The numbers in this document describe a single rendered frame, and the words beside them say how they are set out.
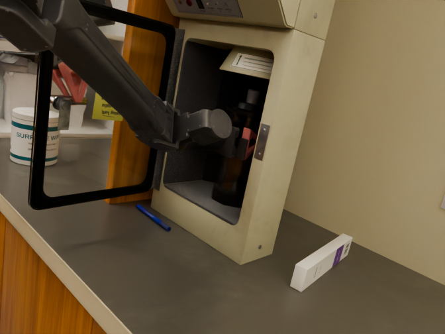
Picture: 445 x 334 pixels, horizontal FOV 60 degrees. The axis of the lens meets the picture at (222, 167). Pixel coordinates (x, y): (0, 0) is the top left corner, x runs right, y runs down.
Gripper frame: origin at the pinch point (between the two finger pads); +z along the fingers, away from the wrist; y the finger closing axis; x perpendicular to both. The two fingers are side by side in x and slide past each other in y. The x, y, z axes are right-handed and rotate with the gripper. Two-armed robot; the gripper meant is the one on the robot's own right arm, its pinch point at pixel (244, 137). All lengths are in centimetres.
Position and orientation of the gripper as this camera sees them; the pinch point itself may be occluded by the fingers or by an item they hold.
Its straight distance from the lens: 91.8
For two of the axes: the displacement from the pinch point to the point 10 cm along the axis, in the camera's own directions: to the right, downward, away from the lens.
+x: -1.8, 9.5, 2.4
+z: 7.0, -0.5, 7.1
